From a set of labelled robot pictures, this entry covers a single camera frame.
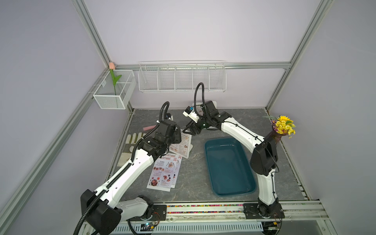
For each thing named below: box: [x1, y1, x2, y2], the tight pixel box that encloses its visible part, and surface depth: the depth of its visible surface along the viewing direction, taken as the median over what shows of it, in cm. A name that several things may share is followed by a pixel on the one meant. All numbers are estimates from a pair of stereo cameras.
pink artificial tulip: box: [108, 61, 122, 96], surface depth 92 cm
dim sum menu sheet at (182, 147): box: [169, 132, 190, 158], surface depth 91 cm
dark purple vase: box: [269, 124, 289, 149], surface depth 86 cm
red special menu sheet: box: [164, 153, 183, 188], surface depth 91 cm
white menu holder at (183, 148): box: [168, 128, 194, 160], surface depth 91 cm
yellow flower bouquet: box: [261, 115, 297, 139], surface depth 80 cm
